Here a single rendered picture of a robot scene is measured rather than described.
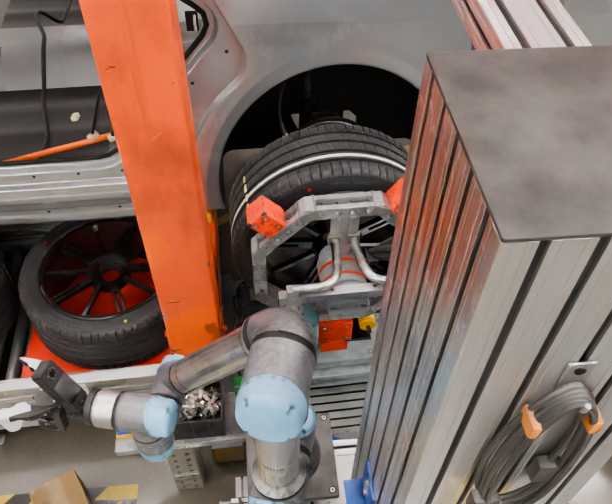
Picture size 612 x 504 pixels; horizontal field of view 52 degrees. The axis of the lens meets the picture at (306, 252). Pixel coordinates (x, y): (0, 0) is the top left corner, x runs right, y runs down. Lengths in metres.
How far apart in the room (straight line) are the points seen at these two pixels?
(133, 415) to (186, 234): 0.54
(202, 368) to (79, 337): 1.11
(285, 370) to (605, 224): 0.65
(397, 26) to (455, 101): 1.37
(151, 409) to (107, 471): 1.38
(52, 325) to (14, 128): 0.83
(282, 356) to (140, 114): 0.62
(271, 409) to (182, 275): 0.80
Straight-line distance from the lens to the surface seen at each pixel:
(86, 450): 2.70
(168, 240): 1.64
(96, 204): 2.29
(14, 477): 2.74
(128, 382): 2.37
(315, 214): 1.76
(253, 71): 1.94
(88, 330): 2.35
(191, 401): 2.04
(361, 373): 2.55
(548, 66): 0.66
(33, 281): 2.56
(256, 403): 1.02
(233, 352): 1.22
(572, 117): 0.60
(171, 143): 1.43
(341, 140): 1.90
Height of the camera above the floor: 2.35
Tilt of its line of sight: 49 degrees down
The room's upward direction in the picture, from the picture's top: 1 degrees clockwise
